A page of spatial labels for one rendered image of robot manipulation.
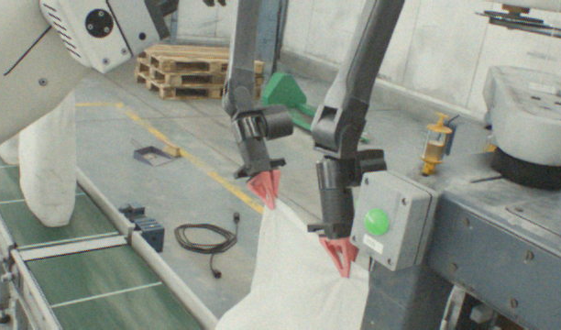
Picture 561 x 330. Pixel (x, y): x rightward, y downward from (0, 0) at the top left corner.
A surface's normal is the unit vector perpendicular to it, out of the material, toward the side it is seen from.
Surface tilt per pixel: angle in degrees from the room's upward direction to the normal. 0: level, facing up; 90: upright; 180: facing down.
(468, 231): 90
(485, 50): 90
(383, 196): 90
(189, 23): 90
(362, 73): 78
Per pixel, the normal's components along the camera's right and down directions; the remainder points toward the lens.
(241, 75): 0.23, -0.22
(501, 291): -0.80, 0.08
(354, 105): 0.48, 0.20
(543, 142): -0.29, 0.27
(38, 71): 0.58, 0.35
